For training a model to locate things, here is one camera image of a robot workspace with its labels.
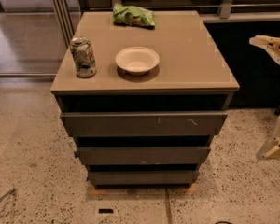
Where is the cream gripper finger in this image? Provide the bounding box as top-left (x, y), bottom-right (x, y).
top-left (249, 35), bottom-right (280, 65)
top-left (256, 115), bottom-right (280, 160)

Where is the grey bottom drawer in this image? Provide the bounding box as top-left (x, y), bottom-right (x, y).
top-left (88, 170), bottom-right (199, 186)

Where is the grey drawer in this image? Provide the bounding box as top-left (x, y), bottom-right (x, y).
top-left (75, 147), bottom-right (210, 165)
top-left (61, 111), bottom-right (227, 137)
top-left (88, 170), bottom-right (199, 186)

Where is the grey drawer cabinet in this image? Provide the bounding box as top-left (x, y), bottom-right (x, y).
top-left (49, 10), bottom-right (241, 189)

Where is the grey middle drawer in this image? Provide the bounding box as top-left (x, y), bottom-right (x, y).
top-left (75, 147), bottom-right (210, 165)

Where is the grey top drawer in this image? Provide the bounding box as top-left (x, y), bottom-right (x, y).
top-left (61, 111), bottom-right (227, 137)

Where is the white paper bowl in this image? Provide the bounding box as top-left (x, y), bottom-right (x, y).
top-left (116, 47), bottom-right (160, 76)

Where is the green chip bag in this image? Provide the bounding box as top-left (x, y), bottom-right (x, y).
top-left (113, 3), bottom-right (157, 28)

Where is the crumpled drink can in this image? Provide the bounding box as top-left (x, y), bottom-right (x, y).
top-left (70, 37), bottom-right (97, 77)

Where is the metal window frame post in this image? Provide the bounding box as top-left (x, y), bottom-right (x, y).
top-left (51, 0), bottom-right (74, 47)

